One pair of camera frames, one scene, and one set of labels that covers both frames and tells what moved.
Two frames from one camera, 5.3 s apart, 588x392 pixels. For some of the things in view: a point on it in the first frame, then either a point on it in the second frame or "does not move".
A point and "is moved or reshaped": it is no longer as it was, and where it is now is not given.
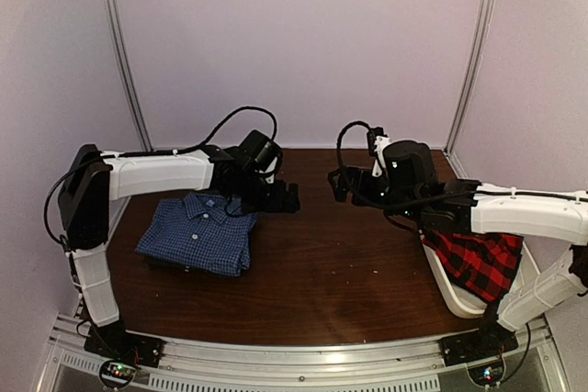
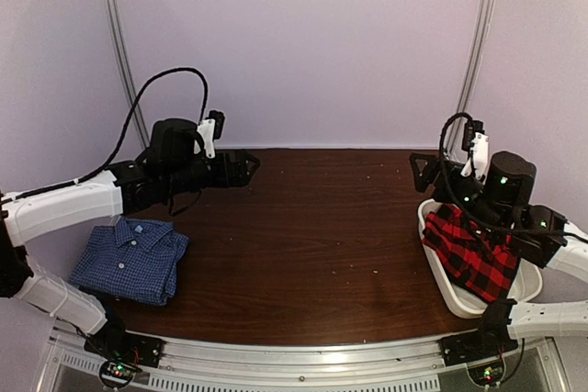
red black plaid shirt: (482, 262) does not move
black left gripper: (276, 203) → (241, 179)
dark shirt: (168, 264) is moved or reshaped
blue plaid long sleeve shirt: (199, 232) → (132, 260)
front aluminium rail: (201, 364) does not move
